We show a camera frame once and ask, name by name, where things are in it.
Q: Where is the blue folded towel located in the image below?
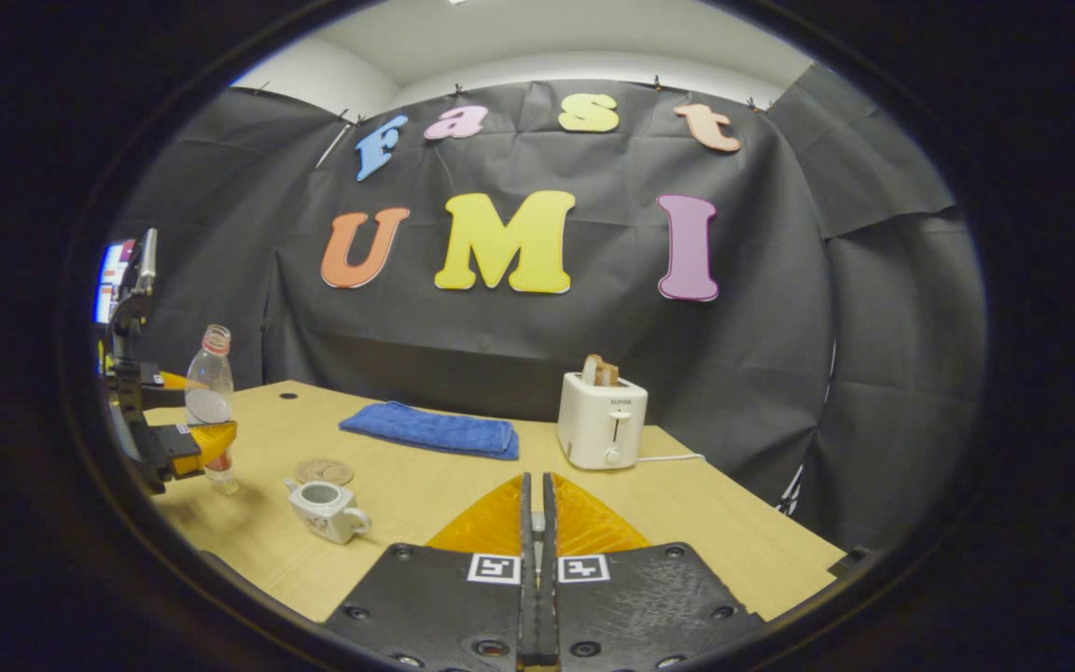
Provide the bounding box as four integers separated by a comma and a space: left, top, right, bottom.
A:
339, 401, 520, 461

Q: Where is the clear plastic water bottle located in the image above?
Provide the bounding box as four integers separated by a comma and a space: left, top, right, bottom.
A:
185, 324, 242, 496

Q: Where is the computer monitor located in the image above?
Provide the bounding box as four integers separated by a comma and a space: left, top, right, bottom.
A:
94, 239, 137, 325

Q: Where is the black backdrop cloth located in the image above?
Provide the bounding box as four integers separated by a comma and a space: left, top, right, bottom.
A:
108, 63, 988, 553

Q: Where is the round wooden coaster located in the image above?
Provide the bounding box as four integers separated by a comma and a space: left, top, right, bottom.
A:
295, 457, 355, 486

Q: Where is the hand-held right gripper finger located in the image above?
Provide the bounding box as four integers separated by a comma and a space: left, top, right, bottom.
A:
323, 471, 538, 672
540, 471, 767, 672

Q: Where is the white ceramic teacup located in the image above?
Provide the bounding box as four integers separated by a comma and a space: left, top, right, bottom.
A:
284, 478, 372, 545

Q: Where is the white toaster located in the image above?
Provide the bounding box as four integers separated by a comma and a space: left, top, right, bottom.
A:
557, 371, 649, 470

